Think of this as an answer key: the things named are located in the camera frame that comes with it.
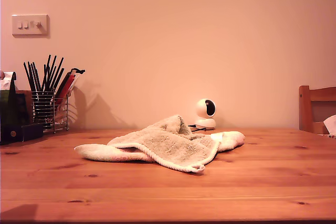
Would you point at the dark blue box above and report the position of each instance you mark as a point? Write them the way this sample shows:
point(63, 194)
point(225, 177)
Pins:
point(15, 133)

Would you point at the white tissue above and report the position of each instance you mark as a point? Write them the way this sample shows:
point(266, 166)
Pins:
point(6, 82)

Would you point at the white light switch plate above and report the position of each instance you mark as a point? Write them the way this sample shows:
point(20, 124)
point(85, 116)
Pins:
point(30, 32)

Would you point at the wooden chair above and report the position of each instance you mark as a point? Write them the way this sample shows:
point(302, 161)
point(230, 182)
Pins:
point(304, 108)

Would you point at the dark green paper bag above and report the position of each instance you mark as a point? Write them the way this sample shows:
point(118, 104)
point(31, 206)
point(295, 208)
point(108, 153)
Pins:
point(8, 108)

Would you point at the beige fluffy tea towel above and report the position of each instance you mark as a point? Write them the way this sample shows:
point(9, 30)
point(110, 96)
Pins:
point(170, 148)

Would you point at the white round security camera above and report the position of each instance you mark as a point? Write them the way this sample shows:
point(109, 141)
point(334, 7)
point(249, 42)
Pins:
point(203, 108)

